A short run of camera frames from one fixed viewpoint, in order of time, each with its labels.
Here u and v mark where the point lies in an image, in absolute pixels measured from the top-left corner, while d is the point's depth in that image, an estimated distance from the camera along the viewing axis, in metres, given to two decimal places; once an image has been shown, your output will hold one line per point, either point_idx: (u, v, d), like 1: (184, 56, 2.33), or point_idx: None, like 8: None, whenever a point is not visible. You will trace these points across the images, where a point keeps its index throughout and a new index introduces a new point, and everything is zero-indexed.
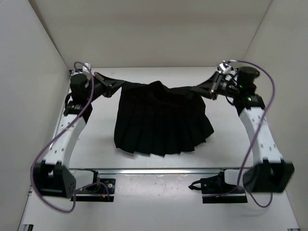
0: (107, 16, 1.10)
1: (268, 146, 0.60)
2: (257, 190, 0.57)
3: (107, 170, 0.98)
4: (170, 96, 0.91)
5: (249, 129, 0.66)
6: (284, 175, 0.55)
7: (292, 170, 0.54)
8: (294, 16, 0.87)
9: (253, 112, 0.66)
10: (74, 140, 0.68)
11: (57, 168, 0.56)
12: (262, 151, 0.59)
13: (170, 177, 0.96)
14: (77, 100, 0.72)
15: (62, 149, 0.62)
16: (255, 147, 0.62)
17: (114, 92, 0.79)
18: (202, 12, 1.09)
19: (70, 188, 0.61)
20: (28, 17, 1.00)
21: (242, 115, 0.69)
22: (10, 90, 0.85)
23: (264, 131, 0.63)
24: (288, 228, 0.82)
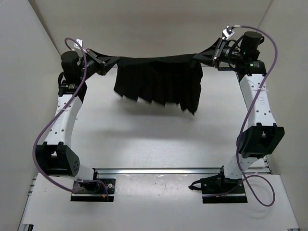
0: (107, 16, 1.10)
1: (264, 111, 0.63)
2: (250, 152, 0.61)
3: (107, 170, 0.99)
4: (168, 69, 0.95)
5: (248, 95, 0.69)
6: (274, 139, 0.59)
7: (282, 135, 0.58)
8: (294, 16, 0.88)
9: (253, 79, 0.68)
10: (73, 119, 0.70)
11: (60, 149, 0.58)
12: (256, 115, 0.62)
13: (170, 177, 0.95)
14: (71, 80, 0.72)
15: (62, 130, 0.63)
16: (251, 114, 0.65)
17: (108, 70, 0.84)
18: (202, 12, 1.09)
19: (74, 166, 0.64)
20: (28, 17, 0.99)
21: (242, 85, 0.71)
22: (10, 90, 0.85)
23: (262, 96, 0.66)
24: (288, 228, 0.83)
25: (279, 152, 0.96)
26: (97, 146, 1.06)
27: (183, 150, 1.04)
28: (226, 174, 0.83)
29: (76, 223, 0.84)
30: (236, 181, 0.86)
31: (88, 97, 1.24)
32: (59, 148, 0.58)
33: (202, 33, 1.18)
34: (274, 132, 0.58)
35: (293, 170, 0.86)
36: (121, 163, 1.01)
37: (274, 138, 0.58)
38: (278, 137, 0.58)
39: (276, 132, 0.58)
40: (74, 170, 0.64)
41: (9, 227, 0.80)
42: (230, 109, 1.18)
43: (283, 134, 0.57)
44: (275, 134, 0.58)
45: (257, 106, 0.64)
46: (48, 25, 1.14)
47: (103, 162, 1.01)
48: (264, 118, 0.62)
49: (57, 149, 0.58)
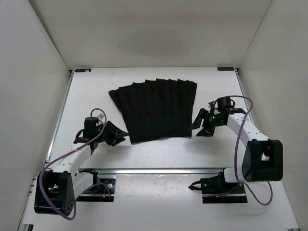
0: (107, 16, 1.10)
1: (254, 131, 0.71)
2: (256, 172, 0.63)
3: (107, 170, 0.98)
4: (162, 96, 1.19)
5: (236, 128, 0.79)
6: (275, 150, 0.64)
7: (280, 145, 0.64)
8: (295, 16, 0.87)
9: (236, 115, 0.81)
10: (80, 163, 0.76)
11: (62, 176, 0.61)
12: (250, 136, 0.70)
13: (170, 177, 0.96)
14: (87, 135, 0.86)
15: (70, 163, 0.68)
16: (244, 136, 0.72)
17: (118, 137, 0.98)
18: (202, 12, 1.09)
19: (69, 204, 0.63)
20: (28, 17, 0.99)
21: (229, 122, 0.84)
22: (10, 89, 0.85)
23: (248, 123, 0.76)
24: (287, 228, 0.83)
25: None
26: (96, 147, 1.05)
27: (183, 150, 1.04)
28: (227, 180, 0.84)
29: (75, 223, 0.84)
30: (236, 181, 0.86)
31: (88, 97, 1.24)
32: (62, 176, 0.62)
33: (202, 34, 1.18)
34: (272, 147, 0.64)
35: (293, 170, 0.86)
36: (121, 163, 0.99)
37: (275, 151, 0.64)
38: (278, 150, 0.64)
39: (274, 146, 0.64)
40: (68, 209, 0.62)
41: (9, 227, 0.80)
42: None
43: (281, 145, 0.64)
44: (273, 147, 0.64)
45: (246, 127, 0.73)
46: (48, 25, 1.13)
47: (103, 162, 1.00)
48: (257, 135, 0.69)
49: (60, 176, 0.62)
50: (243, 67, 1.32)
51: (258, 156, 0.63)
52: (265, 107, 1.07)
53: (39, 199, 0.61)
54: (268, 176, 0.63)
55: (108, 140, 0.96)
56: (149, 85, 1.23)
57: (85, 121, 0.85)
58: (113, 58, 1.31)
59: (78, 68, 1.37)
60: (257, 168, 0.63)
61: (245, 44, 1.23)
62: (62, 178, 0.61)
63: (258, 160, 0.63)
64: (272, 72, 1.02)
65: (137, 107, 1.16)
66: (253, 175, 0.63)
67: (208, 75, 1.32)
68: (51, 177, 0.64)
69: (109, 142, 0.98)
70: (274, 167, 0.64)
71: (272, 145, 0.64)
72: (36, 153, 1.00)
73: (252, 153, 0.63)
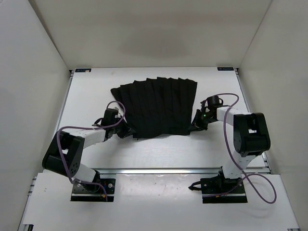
0: (107, 17, 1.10)
1: (239, 112, 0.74)
2: (245, 140, 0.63)
3: (107, 170, 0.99)
4: (162, 94, 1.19)
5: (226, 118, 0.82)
6: (258, 120, 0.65)
7: (262, 115, 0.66)
8: (295, 16, 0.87)
9: (224, 108, 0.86)
10: (93, 140, 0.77)
11: (76, 139, 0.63)
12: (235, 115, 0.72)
13: (170, 177, 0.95)
14: (105, 123, 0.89)
15: (85, 134, 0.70)
16: (231, 118, 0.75)
17: (125, 134, 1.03)
18: (202, 13, 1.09)
19: (73, 169, 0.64)
20: (28, 17, 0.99)
21: (219, 115, 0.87)
22: (9, 90, 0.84)
23: (233, 110, 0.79)
24: (288, 228, 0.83)
25: (278, 152, 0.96)
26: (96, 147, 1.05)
27: (183, 149, 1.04)
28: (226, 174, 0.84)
29: (76, 222, 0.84)
30: (237, 180, 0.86)
31: (88, 97, 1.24)
32: (76, 139, 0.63)
33: (202, 34, 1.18)
34: (256, 119, 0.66)
35: (293, 170, 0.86)
36: (122, 163, 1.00)
37: (258, 121, 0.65)
38: (262, 121, 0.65)
39: (257, 117, 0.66)
40: (71, 172, 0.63)
41: (9, 227, 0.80)
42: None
43: (263, 116, 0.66)
44: (256, 118, 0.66)
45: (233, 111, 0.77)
46: (48, 25, 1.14)
47: (104, 162, 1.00)
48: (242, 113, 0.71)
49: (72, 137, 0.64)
50: (243, 67, 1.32)
51: (245, 125, 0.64)
52: (266, 107, 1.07)
53: (49, 154, 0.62)
54: (258, 145, 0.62)
55: (121, 133, 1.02)
56: (150, 83, 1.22)
57: (106, 110, 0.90)
58: (113, 58, 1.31)
59: (78, 68, 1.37)
60: (247, 137, 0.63)
61: (244, 44, 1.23)
62: (77, 141, 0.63)
63: (245, 129, 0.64)
64: (272, 72, 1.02)
65: (138, 105, 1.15)
66: (244, 144, 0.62)
67: (208, 75, 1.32)
68: (64, 139, 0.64)
69: (121, 135, 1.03)
70: (261, 134, 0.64)
71: (256, 116, 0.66)
72: (37, 152, 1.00)
73: (238, 124, 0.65)
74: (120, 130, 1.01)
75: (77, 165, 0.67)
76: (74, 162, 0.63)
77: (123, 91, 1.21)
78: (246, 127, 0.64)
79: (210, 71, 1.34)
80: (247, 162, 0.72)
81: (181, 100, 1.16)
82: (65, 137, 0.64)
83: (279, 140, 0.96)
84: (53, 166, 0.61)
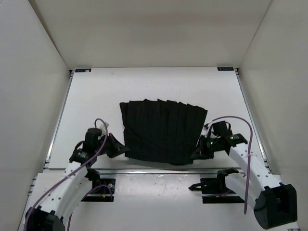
0: (107, 16, 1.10)
1: (264, 173, 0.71)
2: (273, 219, 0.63)
3: (107, 170, 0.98)
4: (169, 120, 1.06)
5: (242, 164, 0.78)
6: (289, 197, 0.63)
7: (294, 191, 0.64)
8: (295, 16, 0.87)
9: (239, 148, 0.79)
10: (73, 188, 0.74)
11: (50, 217, 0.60)
12: (261, 181, 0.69)
13: (170, 177, 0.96)
14: (86, 149, 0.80)
15: (59, 198, 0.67)
16: (254, 178, 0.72)
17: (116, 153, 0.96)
18: (202, 12, 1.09)
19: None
20: (28, 17, 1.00)
21: (232, 155, 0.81)
22: (9, 89, 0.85)
23: (254, 160, 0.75)
24: (288, 228, 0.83)
25: (278, 152, 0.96)
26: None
27: None
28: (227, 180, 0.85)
29: (75, 222, 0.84)
30: None
31: (88, 97, 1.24)
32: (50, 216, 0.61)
33: (202, 34, 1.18)
34: (285, 192, 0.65)
35: (293, 170, 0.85)
36: (124, 163, 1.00)
37: (289, 197, 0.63)
38: (293, 196, 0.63)
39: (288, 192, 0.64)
40: None
41: (9, 227, 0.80)
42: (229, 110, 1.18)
43: (295, 191, 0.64)
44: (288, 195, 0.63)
45: (254, 168, 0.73)
46: (48, 25, 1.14)
47: (106, 162, 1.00)
48: (268, 180, 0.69)
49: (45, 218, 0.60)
50: (243, 66, 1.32)
51: (273, 206, 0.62)
52: (266, 108, 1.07)
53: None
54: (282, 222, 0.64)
55: (110, 153, 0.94)
56: (159, 106, 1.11)
57: (87, 132, 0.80)
58: (113, 58, 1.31)
59: (78, 68, 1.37)
60: (275, 216, 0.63)
61: (244, 44, 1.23)
62: (50, 218, 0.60)
63: (274, 208, 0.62)
64: (272, 72, 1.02)
65: (141, 132, 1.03)
66: (269, 222, 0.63)
67: (208, 75, 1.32)
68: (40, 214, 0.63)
69: (110, 155, 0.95)
70: (289, 211, 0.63)
71: (287, 191, 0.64)
72: (36, 153, 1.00)
73: (268, 202, 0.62)
74: (108, 151, 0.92)
75: (63, 229, 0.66)
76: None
77: (130, 108, 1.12)
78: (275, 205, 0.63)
79: (209, 71, 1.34)
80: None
81: (189, 127, 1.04)
82: (39, 213, 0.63)
83: (279, 140, 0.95)
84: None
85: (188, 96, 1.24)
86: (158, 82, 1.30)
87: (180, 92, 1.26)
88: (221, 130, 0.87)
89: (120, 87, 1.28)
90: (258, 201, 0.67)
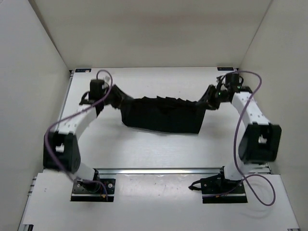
0: (107, 16, 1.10)
1: (257, 112, 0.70)
2: (251, 156, 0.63)
3: (106, 170, 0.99)
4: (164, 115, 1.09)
5: (240, 108, 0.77)
6: (273, 133, 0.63)
7: (279, 130, 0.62)
8: (295, 16, 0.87)
9: (243, 95, 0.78)
10: (84, 125, 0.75)
11: (69, 136, 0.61)
12: (251, 118, 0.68)
13: (169, 177, 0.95)
14: (93, 97, 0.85)
15: (75, 125, 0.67)
16: (246, 116, 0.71)
17: (121, 104, 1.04)
18: (202, 12, 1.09)
19: (74, 166, 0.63)
20: (28, 17, 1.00)
21: (234, 100, 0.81)
22: (9, 89, 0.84)
23: (251, 104, 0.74)
24: (288, 228, 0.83)
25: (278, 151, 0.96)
26: (97, 146, 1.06)
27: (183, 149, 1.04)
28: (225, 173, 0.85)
29: (75, 223, 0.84)
30: (237, 181, 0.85)
31: None
32: (70, 136, 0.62)
33: (202, 34, 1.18)
34: (271, 131, 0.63)
35: (293, 170, 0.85)
36: (123, 163, 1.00)
37: (273, 134, 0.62)
38: (277, 134, 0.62)
39: (272, 130, 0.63)
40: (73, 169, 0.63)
41: (9, 227, 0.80)
42: (226, 109, 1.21)
43: (280, 130, 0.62)
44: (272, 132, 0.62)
45: (249, 108, 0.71)
46: (48, 25, 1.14)
47: (105, 161, 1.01)
48: (259, 119, 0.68)
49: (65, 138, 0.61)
50: (244, 66, 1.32)
51: (255, 138, 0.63)
52: (266, 107, 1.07)
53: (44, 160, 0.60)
54: (262, 157, 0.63)
55: (114, 103, 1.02)
56: (157, 105, 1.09)
57: (91, 82, 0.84)
58: (113, 58, 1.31)
59: (78, 68, 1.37)
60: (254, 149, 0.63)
61: (245, 43, 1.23)
62: (70, 140, 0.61)
63: (254, 144, 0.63)
64: (272, 71, 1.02)
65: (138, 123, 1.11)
66: (248, 154, 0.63)
67: (208, 75, 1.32)
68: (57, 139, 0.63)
69: (115, 105, 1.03)
70: (269, 149, 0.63)
71: (271, 129, 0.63)
72: (36, 152, 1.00)
73: (250, 136, 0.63)
74: (112, 102, 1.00)
75: (78, 160, 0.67)
76: (74, 159, 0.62)
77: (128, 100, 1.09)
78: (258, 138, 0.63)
79: (209, 71, 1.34)
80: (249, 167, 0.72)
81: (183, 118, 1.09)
82: (57, 136, 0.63)
83: (279, 140, 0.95)
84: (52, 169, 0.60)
85: (188, 96, 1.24)
86: (158, 82, 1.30)
87: (180, 92, 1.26)
88: (231, 81, 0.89)
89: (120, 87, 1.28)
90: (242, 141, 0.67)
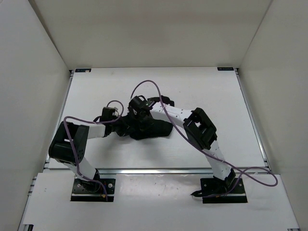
0: (107, 16, 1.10)
1: (178, 110, 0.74)
2: (205, 138, 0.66)
3: (107, 170, 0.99)
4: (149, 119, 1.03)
5: (166, 118, 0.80)
6: (200, 115, 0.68)
7: (201, 109, 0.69)
8: (295, 17, 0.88)
9: (156, 107, 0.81)
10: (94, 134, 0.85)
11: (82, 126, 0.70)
12: (180, 117, 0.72)
13: (170, 177, 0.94)
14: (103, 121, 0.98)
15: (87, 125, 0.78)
16: (176, 120, 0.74)
17: (126, 133, 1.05)
18: (201, 12, 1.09)
19: (79, 155, 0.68)
20: (28, 18, 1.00)
21: (154, 116, 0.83)
22: (9, 90, 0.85)
23: (168, 107, 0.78)
24: (288, 228, 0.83)
25: (278, 151, 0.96)
26: (100, 151, 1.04)
27: (182, 150, 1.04)
28: (220, 176, 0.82)
29: (76, 222, 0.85)
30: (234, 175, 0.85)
31: (87, 97, 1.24)
32: (82, 126, 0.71)
33: (202, 34, 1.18)
34: (198, 114, 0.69)
35: (293, 170, 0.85)
36: (122, 163, 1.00)
37: (201, 116, 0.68)
38: (203, 113, 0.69)
39: (198, 113, 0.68)
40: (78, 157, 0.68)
41: (9, 227, 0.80)
42: (226, 107, 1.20)
43: (202, 109, 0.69)
44: (198, 114, 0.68)
45: (171, 112, 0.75)
46: (48, 26, 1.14)
47: (103, 161, 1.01)
48: (183, 113, 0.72)
49: (79, 127, 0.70)
50: (244, 66, 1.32)
51: (196, 129, 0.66)
52: (266, 107, 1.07)
53: (55, 142, 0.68)
54: (210, 135, 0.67)
55: (120, 132, 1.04)
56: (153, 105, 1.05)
57: (104, 109, 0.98)
58: (113, 58, 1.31)
59: (78, 68, 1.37)
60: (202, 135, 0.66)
61: (244, 43, 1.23)
62: (82, 129, 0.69)
63: (198, 131, 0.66)
64: (271, 72, 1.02)
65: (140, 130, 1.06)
66: (203, 143, 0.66)
67: (208, 75, 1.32)
68: (70, 128, 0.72)
69: (120, 134, 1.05)
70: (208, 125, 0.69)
71: (198, 113, 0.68)
72: (36, 152, 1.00)
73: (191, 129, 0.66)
74: (118, 130, 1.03)
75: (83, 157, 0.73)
76: (80, 148, 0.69)
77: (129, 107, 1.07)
78: (196, 128, 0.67)
79: (209, 71, 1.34)
80: (217, 151, 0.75)
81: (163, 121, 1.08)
82: (70, 127, 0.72)
83: (279, 140, 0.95)
84: (58, 153, 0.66)
85: (188, 96, 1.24)
86: (158, 81, 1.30)
87: (180, 92, 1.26)
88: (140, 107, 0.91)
89: (120, 87, 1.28)
90: (190, 138, 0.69)
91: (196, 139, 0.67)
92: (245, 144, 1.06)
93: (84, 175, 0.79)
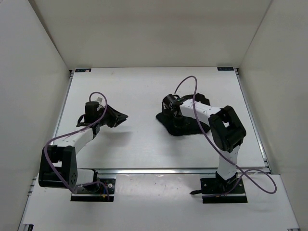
0: (107, 16, 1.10)
1: (207, 108, 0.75)
2: (230, 138, 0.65)
3: (107, 170, 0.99)
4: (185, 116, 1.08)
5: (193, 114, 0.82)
6: (230, 114, 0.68)
7: (232, 109, 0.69)
8: (295, 17, 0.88)
9: (186, 103, 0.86)
10: (83, 144, 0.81)
11: (66, 150, 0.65)
12: (206, 113, 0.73)
13: (170, 177, 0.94)
14: (89, 120, 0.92)
15: (73, 140, 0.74)
16: (202, 116, 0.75)
17: (117, 122, 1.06)
18: (201, 12, 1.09)
19: (71, 179, 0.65)
20: (28, 17, 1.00)
21: (183, 111, 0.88)
22: (9, 90, 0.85)
23: (198, 104, 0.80)
24: (287, 228, 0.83)
25: (278, 151, 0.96)
26: (100, 151, 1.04)
27: (182, 150, 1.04)
28: (224, 176, 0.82)
29: (75, 222, 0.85)
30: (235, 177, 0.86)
31: (87, 97, 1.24)
32: (67, 149, 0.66)
33: (202, 34, 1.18)
34: (227, 113, 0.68)
35: (293, 170, 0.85)
36: (121, 163, 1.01)
37: (230, 115, 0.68)
38: (233, 113, 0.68)
39: (227, 112, 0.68)
40: (70, 182, 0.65)
41: (8, 227, 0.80)
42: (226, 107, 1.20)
43: (233, 109, 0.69)
44: (228, 113, 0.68)
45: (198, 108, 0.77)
46: (48, 25, 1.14)
47: (103, 161, 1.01)
48: (211, 110, 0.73)
49: (64, 151, 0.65)
50: (243, 67, 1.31)
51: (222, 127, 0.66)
52: (266, 107, 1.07)
53: (43, 173, 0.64)
54: (237, 137, 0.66)
55: (109, 122, 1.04)
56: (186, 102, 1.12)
57: (86, 106, 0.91)
58: (113, 58, 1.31)
59: (78, 68, 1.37)
60: (227, 135, 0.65)
61: (244, 43, 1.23)
62: (67, 155, 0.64)
63: (224, 130, 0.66)
64: (271, 72, 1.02)
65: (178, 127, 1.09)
66: (228, 142, 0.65)
67: (208, 75, 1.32)
68: (56, 151, 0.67)
69: (111, 124, 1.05)
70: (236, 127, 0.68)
71: (227, 112, 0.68)
72: (36, 152, 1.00)
73: (217, 125, 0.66)
74: (108, 121, 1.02)
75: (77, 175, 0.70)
76: (71, 173, 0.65)
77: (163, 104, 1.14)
78: (223, 126, 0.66)
79: (209, 71, 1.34)
80: (235, 155, 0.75)
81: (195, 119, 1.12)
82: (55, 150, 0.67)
83: (279, 140, 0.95)
84: (50, 184, 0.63)
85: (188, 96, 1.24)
86: (158, 82, 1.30)
87: (180, 92, 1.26)
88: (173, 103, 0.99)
89: (120, 87, 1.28)
90: (214, 135, 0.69)
91: (220, 137, 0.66)
92: (245, 144, 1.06)
93: (83, 182, 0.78)
